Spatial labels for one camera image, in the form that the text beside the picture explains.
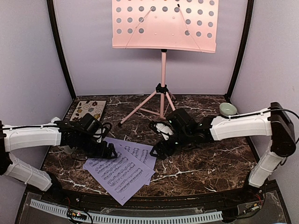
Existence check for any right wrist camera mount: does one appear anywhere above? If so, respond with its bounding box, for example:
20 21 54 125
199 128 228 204
149 121 174 140

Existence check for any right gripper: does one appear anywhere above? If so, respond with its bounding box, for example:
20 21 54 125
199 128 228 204
149 129 192 160

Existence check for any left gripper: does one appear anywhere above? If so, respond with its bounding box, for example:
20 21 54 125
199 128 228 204
77 133 117 160

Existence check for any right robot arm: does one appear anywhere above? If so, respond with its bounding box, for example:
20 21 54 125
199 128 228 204
149 102 298 203

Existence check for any pale green ceramic bowl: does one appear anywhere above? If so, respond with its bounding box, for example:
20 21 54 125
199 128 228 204
219 102 237 116

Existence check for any floral patterned tile coaster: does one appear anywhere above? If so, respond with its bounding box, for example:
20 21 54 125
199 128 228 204
70 100 106 121

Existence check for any black front rail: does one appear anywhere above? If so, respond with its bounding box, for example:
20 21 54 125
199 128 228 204
78 193 226 210

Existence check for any grey slotted cable duct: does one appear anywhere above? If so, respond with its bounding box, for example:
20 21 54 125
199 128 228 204
29 199 223 224

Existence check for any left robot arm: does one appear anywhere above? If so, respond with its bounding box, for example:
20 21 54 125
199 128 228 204
0 113 117 203

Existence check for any pink folding music stand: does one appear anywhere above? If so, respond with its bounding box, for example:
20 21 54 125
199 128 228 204
112 0 219 126

